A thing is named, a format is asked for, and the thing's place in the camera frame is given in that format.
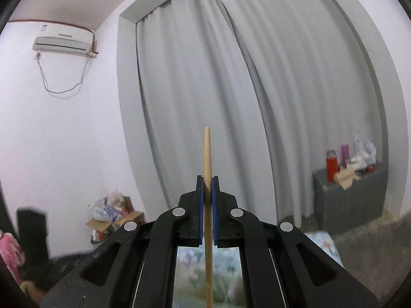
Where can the white air conditioner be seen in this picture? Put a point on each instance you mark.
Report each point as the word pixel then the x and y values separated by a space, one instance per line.
pixel 64 39

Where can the floral blue tablecloth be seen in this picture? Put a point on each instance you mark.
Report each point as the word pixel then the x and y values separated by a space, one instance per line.
pixel 227 283

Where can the wooden chopstick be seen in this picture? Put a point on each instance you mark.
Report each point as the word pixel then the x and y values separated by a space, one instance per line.
pixel 208 235

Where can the purple cup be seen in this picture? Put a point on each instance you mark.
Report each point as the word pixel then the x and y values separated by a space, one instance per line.
pixel 344 156

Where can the grey curtain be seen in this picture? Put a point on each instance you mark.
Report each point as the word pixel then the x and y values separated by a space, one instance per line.
pixel 278 82

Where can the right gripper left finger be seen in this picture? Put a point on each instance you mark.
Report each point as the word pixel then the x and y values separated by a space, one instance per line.
pixel 135 266

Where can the grey cabinet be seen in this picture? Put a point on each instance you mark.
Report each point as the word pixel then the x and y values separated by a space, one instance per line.
pixel 337 211

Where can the brown paper roll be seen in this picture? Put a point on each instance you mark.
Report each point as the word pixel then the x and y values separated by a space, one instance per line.
pixel 346 177

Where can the white plastic bag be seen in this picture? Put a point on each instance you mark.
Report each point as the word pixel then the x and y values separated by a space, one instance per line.
pixel 364 154

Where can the red thermos bottle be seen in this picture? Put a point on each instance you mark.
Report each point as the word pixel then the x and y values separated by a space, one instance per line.
pixel 331 164

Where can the cardboard box with clutter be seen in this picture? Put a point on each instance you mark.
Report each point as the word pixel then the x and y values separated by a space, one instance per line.
pixel 110 213

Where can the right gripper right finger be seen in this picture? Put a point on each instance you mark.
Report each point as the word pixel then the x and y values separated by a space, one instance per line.
pixel 281 266

